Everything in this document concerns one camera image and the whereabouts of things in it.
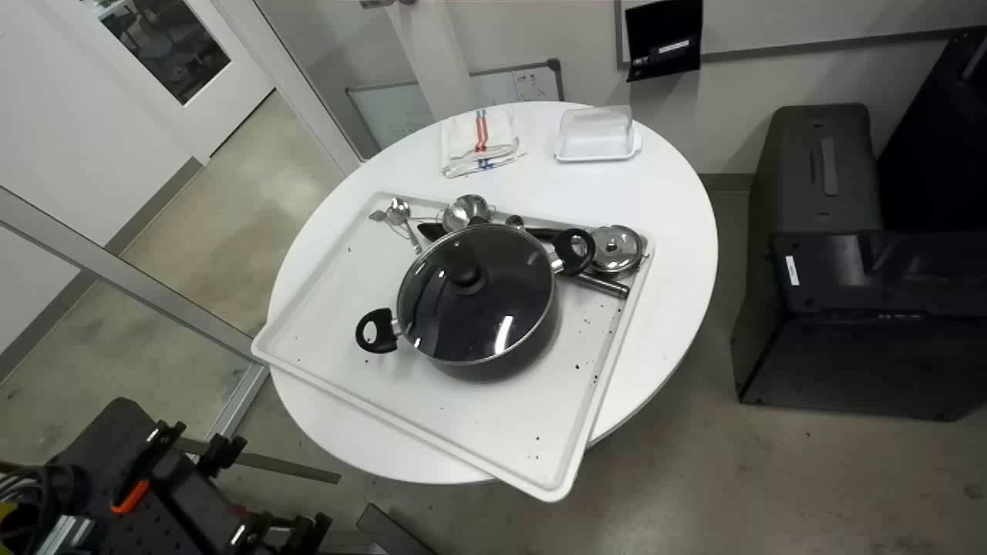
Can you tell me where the glass lid with black knob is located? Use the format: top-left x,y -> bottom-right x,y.
394,222 -> 563,367

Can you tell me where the small round steel lid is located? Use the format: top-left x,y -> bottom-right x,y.
590,222 -> 652,281

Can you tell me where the metal ladle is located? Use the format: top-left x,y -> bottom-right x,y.
443,192 -> 498,234

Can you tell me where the black cooking pot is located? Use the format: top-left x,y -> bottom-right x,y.
354,219 -> 602,383

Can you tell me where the small metal spoon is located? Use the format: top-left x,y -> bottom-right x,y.
366,193 -> 430,255

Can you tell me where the white plastic tray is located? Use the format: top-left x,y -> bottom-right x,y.
251,189 -> 656,506

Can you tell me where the clear plastic lidded container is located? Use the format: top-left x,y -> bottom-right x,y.
552,102 -> 645,166

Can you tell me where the grey framed glass panel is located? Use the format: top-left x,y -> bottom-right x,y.
345,78 -> 438,155

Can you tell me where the small white board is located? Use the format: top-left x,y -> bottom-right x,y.
467,55 -> 568,112

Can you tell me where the black cabinet box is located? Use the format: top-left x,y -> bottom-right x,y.
731,102 -> 987,421

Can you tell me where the black equipment cart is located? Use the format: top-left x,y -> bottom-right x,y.
0,396 -> 336,555

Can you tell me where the black leaning panel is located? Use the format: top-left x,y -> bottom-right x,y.
877,25 -> 987,234

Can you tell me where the dark grey utensil handle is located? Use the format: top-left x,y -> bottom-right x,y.
558,265 -> 633,301

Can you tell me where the black wall mounted device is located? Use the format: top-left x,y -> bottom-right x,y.
625,0 -> 708,82

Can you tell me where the grey metal frame rail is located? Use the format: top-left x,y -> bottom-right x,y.
0,182 -> 276,441

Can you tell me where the dark wall poster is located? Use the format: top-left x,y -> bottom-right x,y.
79,0 -> 236,109

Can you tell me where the orange handled clamp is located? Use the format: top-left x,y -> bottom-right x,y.
109,475 -> 159,521

